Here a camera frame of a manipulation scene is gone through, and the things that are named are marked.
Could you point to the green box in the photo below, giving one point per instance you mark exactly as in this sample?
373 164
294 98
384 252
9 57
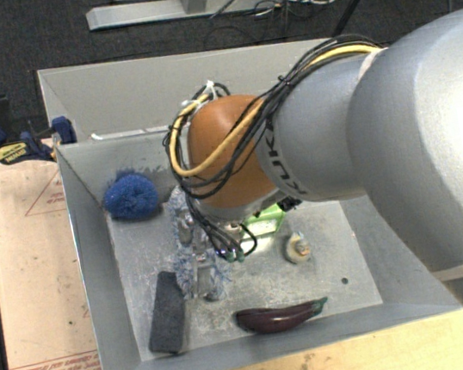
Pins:
268 221

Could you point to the black cylinder on white bracket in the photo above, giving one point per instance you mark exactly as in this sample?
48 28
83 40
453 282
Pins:
290 203

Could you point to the blue fluffy cloth ball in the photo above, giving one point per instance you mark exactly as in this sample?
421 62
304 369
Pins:
131 197

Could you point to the blue and white fuzzy cloth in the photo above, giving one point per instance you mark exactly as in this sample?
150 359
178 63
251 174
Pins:
184 270

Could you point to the brown cardboard board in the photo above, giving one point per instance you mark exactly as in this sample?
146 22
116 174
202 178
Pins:
37 276

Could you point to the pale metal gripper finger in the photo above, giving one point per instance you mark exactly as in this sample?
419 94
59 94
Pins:
205 277
184 230

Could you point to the grey metal bin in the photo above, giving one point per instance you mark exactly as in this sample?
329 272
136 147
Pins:
114 102

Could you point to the dark grey flat block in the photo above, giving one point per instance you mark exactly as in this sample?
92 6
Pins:
166 314

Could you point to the purple toy eggplant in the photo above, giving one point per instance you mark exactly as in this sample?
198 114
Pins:
279 318

